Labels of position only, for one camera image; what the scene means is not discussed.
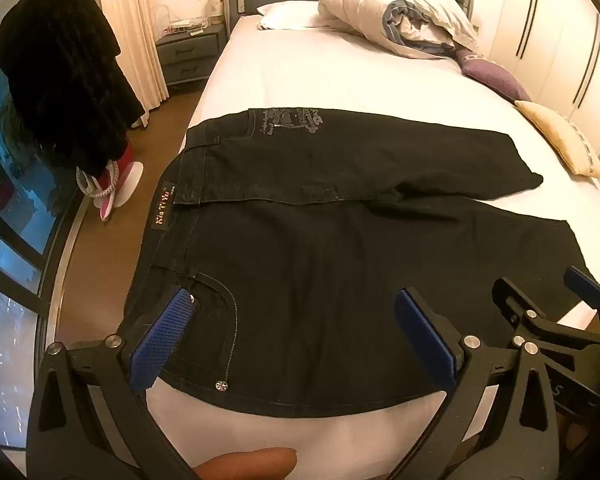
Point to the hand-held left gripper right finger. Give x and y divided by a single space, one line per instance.
425 340

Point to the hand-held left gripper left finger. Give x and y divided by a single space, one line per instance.
164 332

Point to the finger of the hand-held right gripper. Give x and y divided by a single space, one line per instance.
582 284
515 305

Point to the black denim pants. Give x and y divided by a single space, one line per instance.
305 260

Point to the person's left hand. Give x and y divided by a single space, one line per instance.
250 465

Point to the yellow cushion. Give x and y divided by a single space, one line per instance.
560 135

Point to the large glass window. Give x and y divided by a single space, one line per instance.
10 260

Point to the purple cushion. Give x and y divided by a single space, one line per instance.
495 77

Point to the black hanging garment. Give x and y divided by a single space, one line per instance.
65 85

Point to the grey nightstand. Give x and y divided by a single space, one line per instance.
190 60

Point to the white wardrobe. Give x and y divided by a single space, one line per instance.
555 10

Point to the bed with white sheet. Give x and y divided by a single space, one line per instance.
330 70

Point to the cream curtain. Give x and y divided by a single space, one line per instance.
125 10

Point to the white box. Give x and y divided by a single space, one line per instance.
216 10

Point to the white and blue folded duvet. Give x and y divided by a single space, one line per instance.
360 5

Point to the white pillow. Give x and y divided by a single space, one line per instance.
290 15

